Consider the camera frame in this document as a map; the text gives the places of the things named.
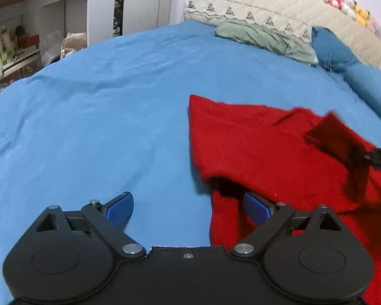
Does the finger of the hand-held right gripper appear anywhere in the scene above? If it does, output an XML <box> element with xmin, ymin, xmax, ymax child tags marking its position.
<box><xmin>352</xmin><ymin>148</ymin><xmax>381</xmax><ymax>169</ymax></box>

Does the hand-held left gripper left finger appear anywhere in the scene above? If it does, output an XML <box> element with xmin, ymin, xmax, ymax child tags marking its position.
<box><xmin>35</xmin><ymin>192</ymin><xmax>146</xmax><ymax>259</ymax></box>

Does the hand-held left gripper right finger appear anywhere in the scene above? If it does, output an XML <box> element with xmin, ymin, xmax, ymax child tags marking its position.
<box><xmin>230</xmin><ymin>192</ymin><xmax>350</xmax><ymax>260</ymax></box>

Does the red knit garment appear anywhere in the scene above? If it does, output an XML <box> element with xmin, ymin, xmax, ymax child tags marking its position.
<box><xmin>188</xmin><ymin>95</ymin><xmax>381</xmax><ymax>305</ymax></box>

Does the blue bolster pillow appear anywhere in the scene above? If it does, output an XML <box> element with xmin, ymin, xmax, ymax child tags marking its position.
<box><xmin>344</xmin><ymin>64</ymin><xmax>381</xmax><ymax>122</ymax></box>

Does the blue bed sheet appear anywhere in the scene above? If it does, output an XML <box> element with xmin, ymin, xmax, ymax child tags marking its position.
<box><xmin>0</xmin><ymin>22</ymin><xmax>381</xmax><ymax>305</ymax></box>

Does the green pillow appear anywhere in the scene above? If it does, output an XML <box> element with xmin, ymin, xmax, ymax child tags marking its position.
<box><xmin>215</xmin><ymin>20</ymin><xmax>317</xmax><ymax>64</ymax></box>

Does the row of plush toys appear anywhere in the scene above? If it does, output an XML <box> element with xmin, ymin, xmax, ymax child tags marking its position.
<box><xmin>301</xmin><ymin>0</ymin><xmax>381</xmax><ymax>37</ymax></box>

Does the beige cloth bag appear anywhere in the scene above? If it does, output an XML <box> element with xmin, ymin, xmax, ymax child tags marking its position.
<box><xmin>60</xmin><ymin>32</ymin><xmax>88</xmax><ymax>60</ymax></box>

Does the white plastic bag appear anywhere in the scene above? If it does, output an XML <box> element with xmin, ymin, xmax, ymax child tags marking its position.
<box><xmin>41</xmin><ymin>32</ymin><xmax>65</xmax><ymax>67</ymax></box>

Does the beige quilted headboard cover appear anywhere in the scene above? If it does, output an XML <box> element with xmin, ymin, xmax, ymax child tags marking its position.
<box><xmin>183</xmin><ymin>0</ymin><xmax>381</xmax><ymax>70</ymax></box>

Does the red box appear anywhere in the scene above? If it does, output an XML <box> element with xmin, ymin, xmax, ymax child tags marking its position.
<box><xmin>18</xmin><ymin>34</ymin><xmax>40</xmax><ymax>49</ymax></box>

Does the white wardrobe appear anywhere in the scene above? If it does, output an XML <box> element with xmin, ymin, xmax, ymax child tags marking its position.
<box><xmin>122</xmin><ymin>0</ymin><xmax>176</xmax><ymax>36</ymax></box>

